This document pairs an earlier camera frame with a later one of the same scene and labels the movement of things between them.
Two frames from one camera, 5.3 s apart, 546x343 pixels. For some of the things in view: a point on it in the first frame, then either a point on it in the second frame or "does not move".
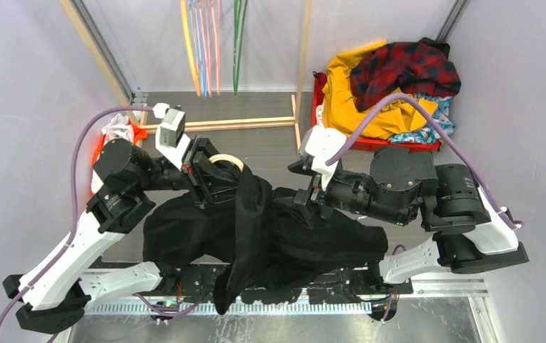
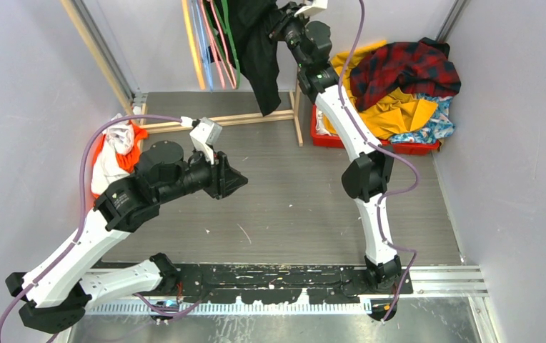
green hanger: [235, 26] to [219, 33]
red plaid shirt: [420, 66] does not move
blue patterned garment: [429, 133] does not move
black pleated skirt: [263, 249] to [256, 51]
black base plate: [201, 284] does not move
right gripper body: [306, 199] to [289, 28]
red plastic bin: [318, 81] does not move
